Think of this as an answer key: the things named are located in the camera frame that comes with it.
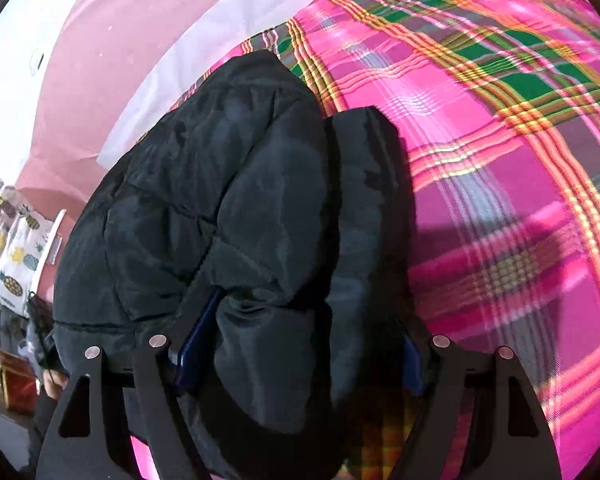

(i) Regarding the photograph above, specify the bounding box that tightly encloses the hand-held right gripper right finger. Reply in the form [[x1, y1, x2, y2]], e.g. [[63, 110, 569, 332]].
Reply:
[[386, 320, 564, 480]]

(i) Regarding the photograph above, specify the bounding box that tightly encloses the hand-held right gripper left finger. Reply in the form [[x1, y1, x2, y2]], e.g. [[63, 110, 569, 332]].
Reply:
[[35, 287, 227, 480]]

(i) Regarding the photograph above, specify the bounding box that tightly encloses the black puffer jacket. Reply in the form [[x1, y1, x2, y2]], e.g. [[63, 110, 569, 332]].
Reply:
[[52, 50, 417, 480]]

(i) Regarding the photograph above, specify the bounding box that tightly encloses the person's left hand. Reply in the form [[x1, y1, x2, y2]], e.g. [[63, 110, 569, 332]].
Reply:
[[42, 370, 72, 402]]

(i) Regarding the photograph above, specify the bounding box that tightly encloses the red box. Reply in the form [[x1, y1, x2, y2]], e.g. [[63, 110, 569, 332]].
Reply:
[[0, 350, 40, 414]]

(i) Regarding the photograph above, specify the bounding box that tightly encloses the pineapple print cloth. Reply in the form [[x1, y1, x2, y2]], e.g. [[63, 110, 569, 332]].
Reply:
[[0, 184, 57, 319]]

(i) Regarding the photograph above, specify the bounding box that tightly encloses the pink plaid blanket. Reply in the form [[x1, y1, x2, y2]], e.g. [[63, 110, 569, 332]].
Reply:
[[130, 0, 600, 480]]

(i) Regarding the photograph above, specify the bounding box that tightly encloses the white bed sheet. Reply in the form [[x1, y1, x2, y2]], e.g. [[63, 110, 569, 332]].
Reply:
[[96, 0, 417, 167]]

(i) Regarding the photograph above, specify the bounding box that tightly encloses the white plastic frame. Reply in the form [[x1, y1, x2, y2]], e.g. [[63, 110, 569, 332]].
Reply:
[[32, 209, 69, 303]]

